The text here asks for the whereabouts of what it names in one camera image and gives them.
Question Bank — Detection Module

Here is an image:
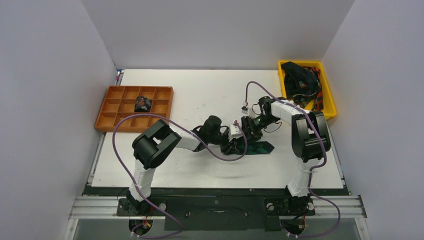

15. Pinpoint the pile of dark ties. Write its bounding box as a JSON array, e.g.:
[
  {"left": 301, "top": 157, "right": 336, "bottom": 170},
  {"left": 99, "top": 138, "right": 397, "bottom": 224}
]
[{"left": 280, "top": 61, "right": 324, "bottom": 111}]

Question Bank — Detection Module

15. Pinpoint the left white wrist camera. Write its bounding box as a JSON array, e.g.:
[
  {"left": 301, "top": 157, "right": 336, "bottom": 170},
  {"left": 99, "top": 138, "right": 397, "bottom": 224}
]
[{"left": 228, "top": 120, "right": 245, "bottom": 141}]

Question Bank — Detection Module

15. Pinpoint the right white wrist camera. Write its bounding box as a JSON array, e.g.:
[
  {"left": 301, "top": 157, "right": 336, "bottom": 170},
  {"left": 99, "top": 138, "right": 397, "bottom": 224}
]
[{"left": 241, "top": 101, "right": 260, "bottom": 118}]

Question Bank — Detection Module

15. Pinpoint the orange compartment tray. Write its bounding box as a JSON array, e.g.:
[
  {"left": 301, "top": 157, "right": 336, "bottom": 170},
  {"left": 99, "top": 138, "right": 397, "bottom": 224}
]
[{"left": 94, "top": 85, "right": 174, "bottom": 133}]

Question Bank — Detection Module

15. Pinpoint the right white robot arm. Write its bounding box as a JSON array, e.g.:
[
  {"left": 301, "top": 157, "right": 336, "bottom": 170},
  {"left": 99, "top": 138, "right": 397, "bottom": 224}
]
[{"left": 241, "top": 96, "right": 331, "bottom": 214}]

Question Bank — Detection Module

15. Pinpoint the aluminium rail frame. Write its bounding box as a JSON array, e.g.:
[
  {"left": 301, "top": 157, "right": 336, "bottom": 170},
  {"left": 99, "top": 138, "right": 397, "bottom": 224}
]
[{"left": 64, "top": 195, "right": 371, "bottom": 240}]

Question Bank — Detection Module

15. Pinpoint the green navy striped tie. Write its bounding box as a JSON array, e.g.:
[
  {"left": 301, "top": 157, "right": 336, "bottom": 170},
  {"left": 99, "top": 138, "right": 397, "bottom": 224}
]
[{"left": 233, "top": 139, "right": 275, "bottom": 155}]

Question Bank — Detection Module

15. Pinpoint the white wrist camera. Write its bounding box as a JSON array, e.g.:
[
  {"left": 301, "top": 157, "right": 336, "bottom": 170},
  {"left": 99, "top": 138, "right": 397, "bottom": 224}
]
[
  {"left": 228, "top": 120, "right": 245, "bottom": 141},
  {"left": 241, "top": 101, "right": 260, "bottom": 118}
]

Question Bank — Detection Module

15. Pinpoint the yellow plastic bin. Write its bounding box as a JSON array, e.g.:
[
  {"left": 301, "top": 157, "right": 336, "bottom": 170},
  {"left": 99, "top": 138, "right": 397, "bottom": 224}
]
[{"left": 277, "top": 59, "right": 337, "bottom": 120}]

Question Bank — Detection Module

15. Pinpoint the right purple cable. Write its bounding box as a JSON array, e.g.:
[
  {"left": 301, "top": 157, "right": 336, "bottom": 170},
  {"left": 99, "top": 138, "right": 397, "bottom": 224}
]
[{"left": 241, "top": 81, "right": 341, "bottom": 239}]

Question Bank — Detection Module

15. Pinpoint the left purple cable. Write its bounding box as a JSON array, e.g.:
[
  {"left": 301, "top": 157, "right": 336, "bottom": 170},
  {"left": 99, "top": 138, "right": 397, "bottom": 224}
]
[{"left": 111, "top": 113, "right": 249, "bottom": 239}]

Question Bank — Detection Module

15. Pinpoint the rolled dark tie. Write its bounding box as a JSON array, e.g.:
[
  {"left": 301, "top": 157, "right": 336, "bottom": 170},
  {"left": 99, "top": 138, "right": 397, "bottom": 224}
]
[{"left": 134, "top": 96, "right": 153, "bottom": 113}]

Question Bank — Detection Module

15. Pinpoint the purple cable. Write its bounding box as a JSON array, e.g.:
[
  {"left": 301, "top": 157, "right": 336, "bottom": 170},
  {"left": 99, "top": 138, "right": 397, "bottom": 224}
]
[
  {"left": 241, "top": 81, "right": 341, "bottom": 239},
  {"left": 111, "top": 113, "right": 249, "bottom": 239}
]

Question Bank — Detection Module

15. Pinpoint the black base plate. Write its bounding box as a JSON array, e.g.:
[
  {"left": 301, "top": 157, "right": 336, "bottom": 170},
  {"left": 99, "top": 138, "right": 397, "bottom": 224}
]
[{"left": 82, "top": 187, "right": 350, "bottom": 232}]

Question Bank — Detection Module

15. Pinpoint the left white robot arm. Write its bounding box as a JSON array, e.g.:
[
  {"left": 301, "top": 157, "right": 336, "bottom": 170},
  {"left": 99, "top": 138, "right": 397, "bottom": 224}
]
[{"left": 126, "top": 115, "right": 248, "bottom": 215}]

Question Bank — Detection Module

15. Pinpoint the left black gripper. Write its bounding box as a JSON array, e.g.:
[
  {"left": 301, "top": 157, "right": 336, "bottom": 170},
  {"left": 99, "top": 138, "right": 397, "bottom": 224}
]
[{"left": 208, "top": 130, "right": 240, "bottom": 155}]

